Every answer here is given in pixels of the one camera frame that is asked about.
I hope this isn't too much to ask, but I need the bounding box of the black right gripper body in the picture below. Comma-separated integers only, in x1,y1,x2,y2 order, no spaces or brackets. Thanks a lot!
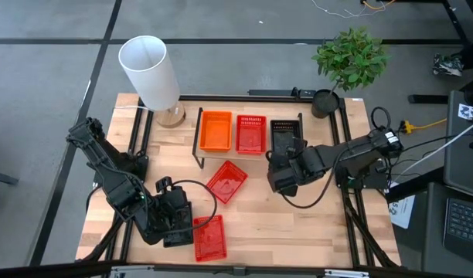
267,145,319,197

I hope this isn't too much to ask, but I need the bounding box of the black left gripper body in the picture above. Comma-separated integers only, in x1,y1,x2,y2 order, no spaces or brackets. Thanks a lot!
138,185,193,245

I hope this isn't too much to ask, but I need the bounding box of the red plastic basket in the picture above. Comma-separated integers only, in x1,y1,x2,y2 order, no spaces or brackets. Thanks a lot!
206,159,250,205
192,214,228,263
235,114,267,156

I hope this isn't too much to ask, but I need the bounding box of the orange plastic basket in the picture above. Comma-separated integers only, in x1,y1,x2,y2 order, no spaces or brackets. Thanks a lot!
199,110,233,153

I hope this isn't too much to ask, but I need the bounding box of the wooden shelf with black legs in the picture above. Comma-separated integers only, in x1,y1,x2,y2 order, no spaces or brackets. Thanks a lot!
191,107,305,170

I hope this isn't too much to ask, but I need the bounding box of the green potted plant black pot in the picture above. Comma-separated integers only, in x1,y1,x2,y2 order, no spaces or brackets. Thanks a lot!
311,25,391,120

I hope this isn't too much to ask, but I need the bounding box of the white printed paper sheet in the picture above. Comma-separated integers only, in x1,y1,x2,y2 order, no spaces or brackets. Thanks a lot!
388,183,417,230

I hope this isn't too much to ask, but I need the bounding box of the black desk foot bar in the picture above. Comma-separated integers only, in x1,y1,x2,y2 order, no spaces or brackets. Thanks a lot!
407,93,450,105

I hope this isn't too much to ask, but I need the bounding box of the white shade wooden base lamp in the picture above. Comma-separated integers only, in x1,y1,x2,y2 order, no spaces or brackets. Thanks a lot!
117,35,187,130

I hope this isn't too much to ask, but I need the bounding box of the black desk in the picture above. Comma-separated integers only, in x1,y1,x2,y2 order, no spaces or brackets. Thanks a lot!
420,181,473,278

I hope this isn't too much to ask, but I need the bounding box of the person's shoe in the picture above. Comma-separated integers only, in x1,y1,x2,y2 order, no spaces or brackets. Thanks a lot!
432,53,464,77

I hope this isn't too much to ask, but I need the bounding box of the black white patterned sticker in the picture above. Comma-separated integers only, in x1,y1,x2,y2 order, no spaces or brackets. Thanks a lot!
457,103,473,122

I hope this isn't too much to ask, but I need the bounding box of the grey chair foot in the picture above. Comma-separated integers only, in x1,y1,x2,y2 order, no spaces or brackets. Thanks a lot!
0,168,20,187

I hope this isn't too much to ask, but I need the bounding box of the black keyboard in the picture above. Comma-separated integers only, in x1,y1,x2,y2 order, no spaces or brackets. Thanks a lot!
442,197,473,268

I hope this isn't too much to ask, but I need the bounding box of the black desk leg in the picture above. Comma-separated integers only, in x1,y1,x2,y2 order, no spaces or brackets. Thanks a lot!
439,0,472,47

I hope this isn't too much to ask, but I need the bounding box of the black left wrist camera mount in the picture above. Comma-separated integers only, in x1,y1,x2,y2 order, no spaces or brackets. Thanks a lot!
155,176,173,193

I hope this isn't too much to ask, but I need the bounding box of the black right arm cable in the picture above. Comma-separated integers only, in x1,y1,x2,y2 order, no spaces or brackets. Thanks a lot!
279,148,342,210

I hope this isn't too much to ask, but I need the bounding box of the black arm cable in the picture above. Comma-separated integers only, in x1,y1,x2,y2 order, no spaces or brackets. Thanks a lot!
168,178,219,236
279,148,342,210

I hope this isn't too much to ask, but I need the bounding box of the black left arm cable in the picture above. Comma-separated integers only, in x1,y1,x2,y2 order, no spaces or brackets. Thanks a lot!
168,178,219,236

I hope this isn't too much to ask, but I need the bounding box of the black table bracket bar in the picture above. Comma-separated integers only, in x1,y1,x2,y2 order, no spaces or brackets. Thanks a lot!
247,87,317,98

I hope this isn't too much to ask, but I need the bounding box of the black aluminium table frame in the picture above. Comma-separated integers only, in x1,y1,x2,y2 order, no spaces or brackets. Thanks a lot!
74,93,402,271

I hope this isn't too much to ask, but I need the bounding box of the yellow extension cord plug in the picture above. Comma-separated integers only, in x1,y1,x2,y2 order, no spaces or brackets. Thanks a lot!
399,118,448,135

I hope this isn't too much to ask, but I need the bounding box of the white lamp cable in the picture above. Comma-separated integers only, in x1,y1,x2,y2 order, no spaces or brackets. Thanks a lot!
114,104,147,112

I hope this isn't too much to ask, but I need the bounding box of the black power cable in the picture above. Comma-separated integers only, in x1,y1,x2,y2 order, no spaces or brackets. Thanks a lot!
386,133,448,173

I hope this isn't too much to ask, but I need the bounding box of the black stand frame beam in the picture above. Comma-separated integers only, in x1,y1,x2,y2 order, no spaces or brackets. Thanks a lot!
0,259,473,278

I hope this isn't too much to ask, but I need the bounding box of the thin white floor cable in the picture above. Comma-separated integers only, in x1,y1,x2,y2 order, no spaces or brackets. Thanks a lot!
310,0,388,19

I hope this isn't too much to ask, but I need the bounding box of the thick white cable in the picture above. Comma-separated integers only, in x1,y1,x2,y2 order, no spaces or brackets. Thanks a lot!
390,117,473,182

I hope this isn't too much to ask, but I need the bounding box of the orange floor cable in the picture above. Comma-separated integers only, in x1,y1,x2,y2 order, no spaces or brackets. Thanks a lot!
362,0,396,11

